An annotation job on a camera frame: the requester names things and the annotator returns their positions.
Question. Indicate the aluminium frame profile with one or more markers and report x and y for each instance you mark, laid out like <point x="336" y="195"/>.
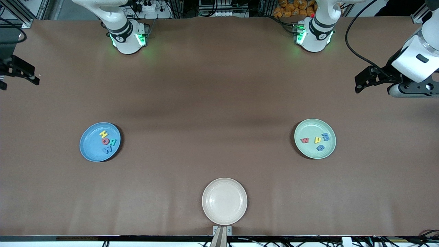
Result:
<point x="420" y="15"/>
<point x="27" y="22"/>

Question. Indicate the green plate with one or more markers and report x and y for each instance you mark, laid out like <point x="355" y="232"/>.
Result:
<point x="310" y="128"/>

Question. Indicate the yellow foam letter h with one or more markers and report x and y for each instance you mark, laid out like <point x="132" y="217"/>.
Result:
<point x="317" y="140"/>
<point x="103" y="134"/>

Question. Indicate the blue foam letter W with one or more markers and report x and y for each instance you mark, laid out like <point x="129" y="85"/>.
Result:
<point x="108" y="149"/>

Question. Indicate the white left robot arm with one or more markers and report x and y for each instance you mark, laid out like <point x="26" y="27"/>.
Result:
<point x="317" y="34"/>

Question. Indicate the cream plate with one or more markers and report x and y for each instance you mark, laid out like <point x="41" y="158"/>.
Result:
<point x="224" y="201"/>

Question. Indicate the white power strip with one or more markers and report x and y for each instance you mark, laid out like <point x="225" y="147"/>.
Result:
<point x="149" y="7"/>

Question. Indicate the grey electronics rack box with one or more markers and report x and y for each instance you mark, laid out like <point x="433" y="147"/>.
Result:
<point x="223" y="13"/>

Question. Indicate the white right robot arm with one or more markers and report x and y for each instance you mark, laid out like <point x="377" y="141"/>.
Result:
<point x="125" y="36"/>

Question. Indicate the teal foam letter R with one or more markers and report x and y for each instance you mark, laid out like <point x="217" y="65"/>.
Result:
<point x="113" y="141"/>

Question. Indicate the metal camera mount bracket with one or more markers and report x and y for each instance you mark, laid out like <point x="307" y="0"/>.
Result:
<point x="222" y="236"/>

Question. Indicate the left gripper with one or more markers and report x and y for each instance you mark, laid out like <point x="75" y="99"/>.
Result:
<point x="387" y="74"/>

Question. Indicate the blue foam letter g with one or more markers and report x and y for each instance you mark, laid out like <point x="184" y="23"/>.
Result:
<point x="318" y="148"/>

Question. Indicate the black table edge rail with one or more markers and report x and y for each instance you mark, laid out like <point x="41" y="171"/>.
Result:
<point x="103" y="237"/>

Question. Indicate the red foam letter Q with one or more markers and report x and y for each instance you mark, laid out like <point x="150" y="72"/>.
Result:
<point x="102" y="141"/>

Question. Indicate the orange snack bag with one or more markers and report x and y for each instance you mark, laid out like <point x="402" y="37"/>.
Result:
<point x="291" y="8"/>

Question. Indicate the blue plate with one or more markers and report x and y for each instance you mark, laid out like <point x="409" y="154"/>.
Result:
<point x="91" y="144"/>

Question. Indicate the blue foam letter m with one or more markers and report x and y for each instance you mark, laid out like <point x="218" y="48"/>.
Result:
<point x="325" y="137"/>

